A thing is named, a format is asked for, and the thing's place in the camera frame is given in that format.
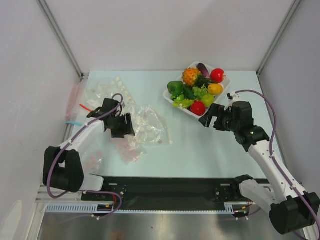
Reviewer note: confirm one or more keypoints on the left aluminium frame post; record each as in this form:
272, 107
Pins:
57, 31

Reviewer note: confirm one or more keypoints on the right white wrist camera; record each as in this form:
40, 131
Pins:
233, 97

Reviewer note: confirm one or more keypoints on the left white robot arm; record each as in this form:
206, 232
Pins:
63, 167

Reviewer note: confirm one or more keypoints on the white slotted cable duct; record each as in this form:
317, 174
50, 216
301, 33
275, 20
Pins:
95, 208

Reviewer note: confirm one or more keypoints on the clear white-dotted zip bag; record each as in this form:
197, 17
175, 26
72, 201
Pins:
150, 128

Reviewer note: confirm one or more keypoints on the purple toy eggplant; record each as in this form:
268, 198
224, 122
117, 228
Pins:
203, 69

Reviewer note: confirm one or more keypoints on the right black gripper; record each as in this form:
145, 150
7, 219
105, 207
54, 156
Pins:
219, 116

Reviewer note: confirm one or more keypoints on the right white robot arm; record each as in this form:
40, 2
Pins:
289, 206

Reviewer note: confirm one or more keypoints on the green toy apple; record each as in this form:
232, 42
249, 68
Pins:
207, 100

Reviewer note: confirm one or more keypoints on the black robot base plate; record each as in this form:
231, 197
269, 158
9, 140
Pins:
170, 194

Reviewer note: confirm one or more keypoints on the green toy bell pepper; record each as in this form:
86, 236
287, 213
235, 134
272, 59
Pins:
175, 88

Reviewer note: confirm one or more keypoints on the red toy tomato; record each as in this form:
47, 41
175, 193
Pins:
198, 108

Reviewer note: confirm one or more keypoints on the clear bag red dots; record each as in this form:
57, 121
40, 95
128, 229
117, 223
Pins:
128, 150

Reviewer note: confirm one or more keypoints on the green toy grape bunch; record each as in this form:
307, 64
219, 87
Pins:
200, 91

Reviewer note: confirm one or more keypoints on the white perforated plastic basket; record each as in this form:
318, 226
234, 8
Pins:
199, 86

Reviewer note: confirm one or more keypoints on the orange toy pineapple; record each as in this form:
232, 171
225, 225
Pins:
190, 76

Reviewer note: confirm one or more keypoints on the aluminium frame post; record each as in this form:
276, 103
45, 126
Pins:
278, 36
57, 31

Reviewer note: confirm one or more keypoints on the dark green toy cucumber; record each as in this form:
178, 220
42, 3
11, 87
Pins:
188, 93

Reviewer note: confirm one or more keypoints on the yellow toy lemon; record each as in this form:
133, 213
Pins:
215, 89

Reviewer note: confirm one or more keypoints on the right aluminium frame post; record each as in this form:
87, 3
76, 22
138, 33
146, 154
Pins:
278, 36

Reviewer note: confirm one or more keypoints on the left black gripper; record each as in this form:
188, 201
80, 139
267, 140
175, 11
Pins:
126, 128

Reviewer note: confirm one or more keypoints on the red toy apple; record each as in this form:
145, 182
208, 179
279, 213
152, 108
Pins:
217, 75

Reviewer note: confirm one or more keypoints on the clear bag pink dots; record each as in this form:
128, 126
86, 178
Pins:
92, 162

